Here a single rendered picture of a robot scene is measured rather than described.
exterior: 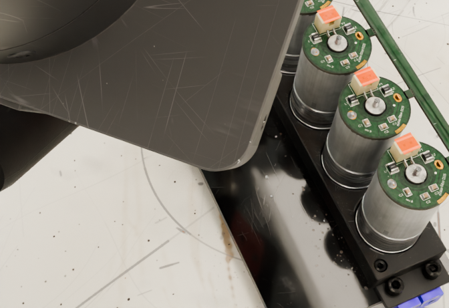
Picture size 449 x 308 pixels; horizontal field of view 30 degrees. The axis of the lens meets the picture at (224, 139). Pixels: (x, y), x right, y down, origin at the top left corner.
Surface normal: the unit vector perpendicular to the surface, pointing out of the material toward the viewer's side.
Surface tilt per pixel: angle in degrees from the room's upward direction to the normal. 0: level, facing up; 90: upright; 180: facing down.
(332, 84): 90
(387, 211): 90
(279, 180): 0
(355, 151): 90
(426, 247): 0
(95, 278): 0
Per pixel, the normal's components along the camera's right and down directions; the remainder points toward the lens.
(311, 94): -0.55, 0.72
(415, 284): 0.04, -0.47
